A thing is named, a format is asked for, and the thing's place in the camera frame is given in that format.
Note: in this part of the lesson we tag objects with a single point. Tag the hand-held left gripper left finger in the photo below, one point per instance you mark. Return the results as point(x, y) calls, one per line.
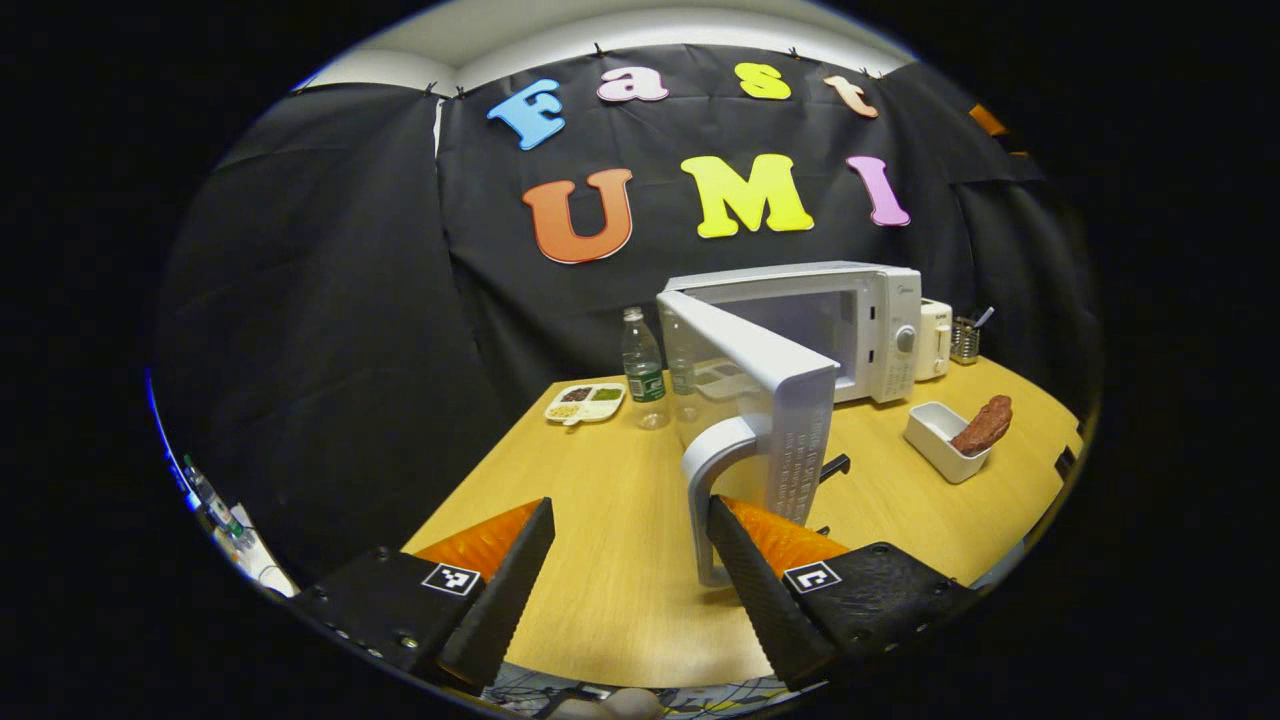
point(505, 600)

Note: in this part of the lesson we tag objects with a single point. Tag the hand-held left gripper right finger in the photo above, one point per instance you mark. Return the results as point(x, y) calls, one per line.
point(765, 600)

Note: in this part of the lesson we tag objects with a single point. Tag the white microwave oven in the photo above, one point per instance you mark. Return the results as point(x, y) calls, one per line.
point(800, 400)

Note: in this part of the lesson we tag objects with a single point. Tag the brown meat piece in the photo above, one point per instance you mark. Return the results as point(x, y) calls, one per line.
point(985, 425)

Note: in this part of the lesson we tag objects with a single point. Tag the sectioned white snack plate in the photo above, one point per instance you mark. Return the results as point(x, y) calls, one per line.
point(585, 403)

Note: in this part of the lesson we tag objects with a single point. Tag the white rectangular dish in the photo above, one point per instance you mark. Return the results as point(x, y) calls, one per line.
point(930, 435)

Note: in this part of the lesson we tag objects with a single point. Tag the clear water bottle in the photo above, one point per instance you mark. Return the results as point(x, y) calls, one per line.
point(645, 375)

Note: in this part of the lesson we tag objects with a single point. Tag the small clear bottle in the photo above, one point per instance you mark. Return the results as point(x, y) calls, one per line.
point(215, 505)

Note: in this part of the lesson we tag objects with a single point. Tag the white toaster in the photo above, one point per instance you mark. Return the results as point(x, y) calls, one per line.
point(934, 340)

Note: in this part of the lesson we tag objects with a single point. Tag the metal mesh utensil holder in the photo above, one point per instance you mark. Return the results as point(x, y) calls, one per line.
point(964, 342)

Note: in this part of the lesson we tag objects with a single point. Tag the metal spoon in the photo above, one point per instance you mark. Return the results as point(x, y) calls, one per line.
point(985, 317)

